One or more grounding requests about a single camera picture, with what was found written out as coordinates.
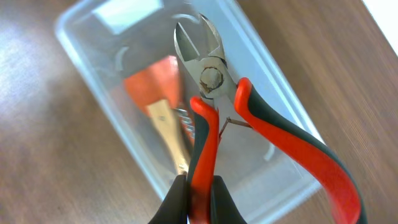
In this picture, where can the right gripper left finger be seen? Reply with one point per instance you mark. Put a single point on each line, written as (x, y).
(173, 209)

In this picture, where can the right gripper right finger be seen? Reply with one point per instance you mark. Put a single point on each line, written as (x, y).
(222, 207)

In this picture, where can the orange bit holder strip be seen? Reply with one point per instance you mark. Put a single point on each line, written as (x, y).
(187, 124)

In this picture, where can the orange scraper wooden handle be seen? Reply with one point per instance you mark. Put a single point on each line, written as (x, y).
(156, 91)

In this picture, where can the red black cutting pliers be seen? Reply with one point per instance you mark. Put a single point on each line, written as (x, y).
(211, 75)

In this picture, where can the clear plastic container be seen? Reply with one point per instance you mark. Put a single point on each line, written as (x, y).
(109, 41)

